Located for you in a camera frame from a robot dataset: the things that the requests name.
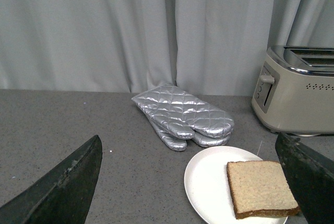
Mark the grey curtain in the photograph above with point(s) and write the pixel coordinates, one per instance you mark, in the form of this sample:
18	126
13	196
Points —
208	47

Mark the silver quilted oven mitt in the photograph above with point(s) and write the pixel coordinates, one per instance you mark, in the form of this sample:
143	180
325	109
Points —
183	115
176	143

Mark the beige two-slot toaster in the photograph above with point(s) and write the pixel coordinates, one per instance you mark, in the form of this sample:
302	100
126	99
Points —
294	92

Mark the slice of brown bread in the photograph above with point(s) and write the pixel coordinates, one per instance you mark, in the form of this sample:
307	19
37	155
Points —
260	189

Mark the upper silver quilted oven mitt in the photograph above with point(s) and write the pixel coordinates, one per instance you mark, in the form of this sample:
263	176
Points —
183	115

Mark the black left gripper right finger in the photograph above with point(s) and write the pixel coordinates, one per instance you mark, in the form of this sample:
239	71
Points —
310	177

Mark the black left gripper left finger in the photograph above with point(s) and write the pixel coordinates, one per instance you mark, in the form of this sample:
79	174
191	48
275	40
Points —
64	194

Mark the lower silver quilted oven mitt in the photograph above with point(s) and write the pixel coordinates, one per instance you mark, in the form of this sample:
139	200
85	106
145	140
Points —
176	143

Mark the white round plate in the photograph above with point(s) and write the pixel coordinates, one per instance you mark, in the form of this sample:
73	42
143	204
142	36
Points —
206	186

